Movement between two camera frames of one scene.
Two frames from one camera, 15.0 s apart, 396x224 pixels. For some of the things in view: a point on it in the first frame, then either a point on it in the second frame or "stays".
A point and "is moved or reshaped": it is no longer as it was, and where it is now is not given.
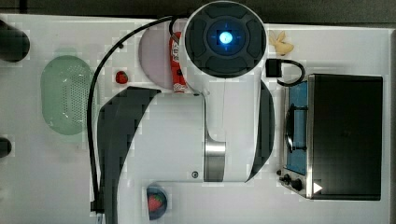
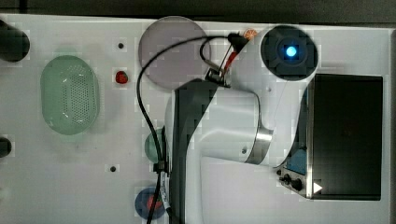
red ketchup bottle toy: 178,80 is moved or reshaped
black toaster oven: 333,136 stays
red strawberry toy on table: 121,77 stays
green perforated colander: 64,91 stays
